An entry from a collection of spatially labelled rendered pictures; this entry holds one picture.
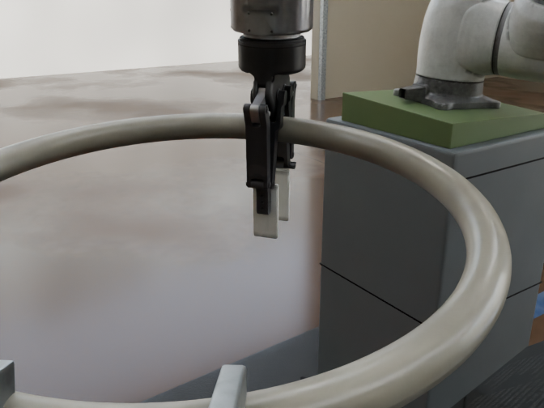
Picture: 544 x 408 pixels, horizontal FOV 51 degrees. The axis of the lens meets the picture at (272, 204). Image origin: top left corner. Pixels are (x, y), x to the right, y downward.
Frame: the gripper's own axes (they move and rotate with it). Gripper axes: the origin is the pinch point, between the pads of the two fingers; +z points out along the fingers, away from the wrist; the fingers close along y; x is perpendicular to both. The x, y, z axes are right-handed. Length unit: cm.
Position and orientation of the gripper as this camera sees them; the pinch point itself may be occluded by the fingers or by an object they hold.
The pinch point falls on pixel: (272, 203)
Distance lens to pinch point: 71.0
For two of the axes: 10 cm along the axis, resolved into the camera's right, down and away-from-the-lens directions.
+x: 9.6, 1.2, -2.6
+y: -2.9, 3.9, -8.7
